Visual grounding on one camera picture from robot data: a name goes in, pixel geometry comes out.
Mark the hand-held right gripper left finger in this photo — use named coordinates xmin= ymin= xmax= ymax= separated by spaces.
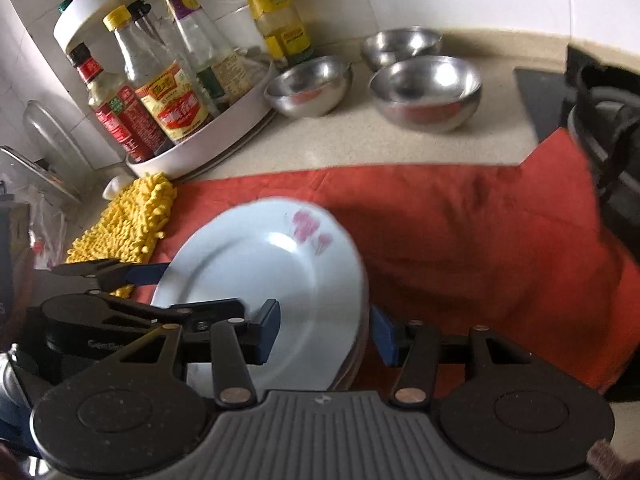
xmin=55 ymin=299 xmax=282 ymax=407

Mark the red cloth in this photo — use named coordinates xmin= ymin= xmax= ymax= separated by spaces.
xmin=115 ymin=127 xmax=640 ymax=402

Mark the red-label soy sauce bottle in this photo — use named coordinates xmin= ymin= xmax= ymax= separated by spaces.
xmin=67 ymin=42 xmax=167 ymax=164

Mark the clear black-cap bottle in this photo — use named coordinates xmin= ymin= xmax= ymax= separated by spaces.
xmin=127 ymin=2 xmax=172 ymax=77

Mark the wide shallow steel bowl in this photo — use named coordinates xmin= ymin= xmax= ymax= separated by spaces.
xmin=263 ymin=56 xmax=355 ymax=119

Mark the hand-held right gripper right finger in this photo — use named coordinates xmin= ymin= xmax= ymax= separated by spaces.
xmin=370 ymin=306 xmax=586 ymax=407

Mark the small steel bowl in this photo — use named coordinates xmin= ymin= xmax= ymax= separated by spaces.
xmin=360 ymin=27 xmax=444 ymax=74

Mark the glass pot lid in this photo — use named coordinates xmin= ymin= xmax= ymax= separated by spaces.
xmin=0 ymin=100 xmax=94 ymax=207

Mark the green yellow-label sauce bottle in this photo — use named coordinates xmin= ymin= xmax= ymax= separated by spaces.
xmin=235 ymin=0 xmax=316 ymax=69

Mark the yellow chenille mat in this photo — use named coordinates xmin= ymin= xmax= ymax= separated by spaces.
xmin=65 ymin=172 xmax=179 ymax=299

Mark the purple-label clear bottle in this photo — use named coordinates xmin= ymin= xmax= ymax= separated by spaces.
xmin=153 ymin=0 xmax=252 ymax=107

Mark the yellow-cap vinegar bottle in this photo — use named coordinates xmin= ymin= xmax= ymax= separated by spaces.
xmin=103 ymin=5 xmax=211 ymax=144

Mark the small white pink-flower plate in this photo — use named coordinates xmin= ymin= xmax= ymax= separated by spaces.
xmin=150 ymin=198 xmax=371 ymax=392

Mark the scalloped white pink-flower plate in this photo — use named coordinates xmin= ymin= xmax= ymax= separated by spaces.
xmin=330 ymin=280 xmax=372 ymax=392

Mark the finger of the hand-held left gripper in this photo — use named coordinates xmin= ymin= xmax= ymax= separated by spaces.
xmin=102 ymin=297 xmax=247 ymax=334
xmin=50 ymin=258 xmax=169 ymax=292

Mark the clear plastic bag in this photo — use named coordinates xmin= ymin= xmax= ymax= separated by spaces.
xmin=15 ymin=200 xmax=71 ymax=274

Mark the white two-tier spice rack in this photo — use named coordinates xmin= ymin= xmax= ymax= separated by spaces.
xmin=53 ymin=0 xmax=277 ymax=181

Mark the deep steel bowl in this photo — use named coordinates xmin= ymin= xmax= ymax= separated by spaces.
xmin=369 ymin=54 xmax=484 ymax=134

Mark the garlic bulb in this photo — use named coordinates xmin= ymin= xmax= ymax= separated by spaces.
xmin=102 ymin=175 xmax=132 ymax=200

